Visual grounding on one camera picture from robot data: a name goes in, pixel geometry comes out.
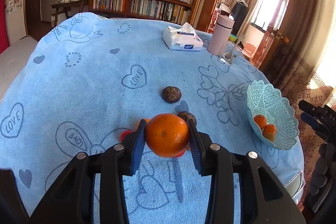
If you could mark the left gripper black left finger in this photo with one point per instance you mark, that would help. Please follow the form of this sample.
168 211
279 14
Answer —
70 198

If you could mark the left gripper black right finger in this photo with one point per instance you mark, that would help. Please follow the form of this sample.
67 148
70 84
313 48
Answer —
243 182

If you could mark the red cherry tomato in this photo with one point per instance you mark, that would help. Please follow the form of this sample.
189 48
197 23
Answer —
123 135
181 153

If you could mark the large orange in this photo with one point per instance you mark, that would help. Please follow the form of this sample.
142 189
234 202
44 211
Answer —
167 135

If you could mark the dark wrinkled passion fruit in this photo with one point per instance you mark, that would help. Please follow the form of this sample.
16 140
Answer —
171 94

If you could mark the light blue lattice fruit basket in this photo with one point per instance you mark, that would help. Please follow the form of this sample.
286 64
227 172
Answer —
267 101

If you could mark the patterned beige curtain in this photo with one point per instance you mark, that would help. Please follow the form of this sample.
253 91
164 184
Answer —
302 69

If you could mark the wooden door with knob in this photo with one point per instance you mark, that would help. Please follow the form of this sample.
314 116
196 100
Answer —
267 18

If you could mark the clear drinking glass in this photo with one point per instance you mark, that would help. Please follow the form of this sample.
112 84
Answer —
230 53

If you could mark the metal spoon in glass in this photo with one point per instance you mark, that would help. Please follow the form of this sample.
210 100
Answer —
236 40

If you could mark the light blue patterned towel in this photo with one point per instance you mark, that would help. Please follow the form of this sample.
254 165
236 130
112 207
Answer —
91 78

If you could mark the pink thermos bottle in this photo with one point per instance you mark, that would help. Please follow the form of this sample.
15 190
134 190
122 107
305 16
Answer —
222 31

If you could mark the grey mattress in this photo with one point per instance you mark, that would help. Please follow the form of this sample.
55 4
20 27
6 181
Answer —
13 60

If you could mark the white tissue pack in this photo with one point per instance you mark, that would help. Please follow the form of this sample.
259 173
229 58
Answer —
182 39

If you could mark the dark wooden side table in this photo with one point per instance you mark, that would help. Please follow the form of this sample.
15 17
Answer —
65 8

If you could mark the red wall panel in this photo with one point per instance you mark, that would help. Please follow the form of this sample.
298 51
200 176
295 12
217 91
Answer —
4 43

